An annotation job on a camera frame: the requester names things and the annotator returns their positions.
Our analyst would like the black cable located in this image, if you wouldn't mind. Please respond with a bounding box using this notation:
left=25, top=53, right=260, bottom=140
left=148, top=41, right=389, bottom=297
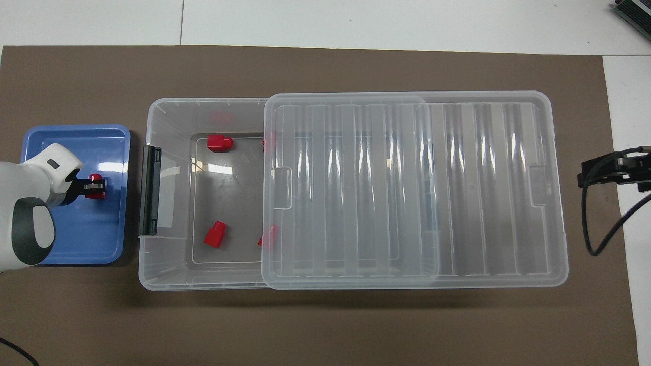
left=0, top=337, right=40, bottom=366
left=581, top=146, right=651, bottom=257

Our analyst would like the grey ribbed device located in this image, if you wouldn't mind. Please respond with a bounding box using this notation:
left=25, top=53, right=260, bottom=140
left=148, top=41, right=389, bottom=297
left=612, top=0, right=651, bottom=27

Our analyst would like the clear plastic storage box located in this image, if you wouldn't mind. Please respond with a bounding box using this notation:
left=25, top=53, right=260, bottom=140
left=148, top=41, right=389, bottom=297
left=138, top=98, right=441, bottom=291

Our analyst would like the clear plastic box lid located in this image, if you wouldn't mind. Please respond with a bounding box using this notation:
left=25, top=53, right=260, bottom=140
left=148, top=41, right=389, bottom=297
left=261, top=91, right=569, bottom=290

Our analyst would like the black box latch handle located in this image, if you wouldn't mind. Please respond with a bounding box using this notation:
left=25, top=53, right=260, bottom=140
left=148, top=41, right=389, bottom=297
left=139, top=146, right=162, bottom=237

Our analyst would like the blue plastic tray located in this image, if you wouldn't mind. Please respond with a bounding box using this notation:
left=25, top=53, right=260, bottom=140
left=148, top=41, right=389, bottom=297
left=22, top=124, right=131, bottom=266

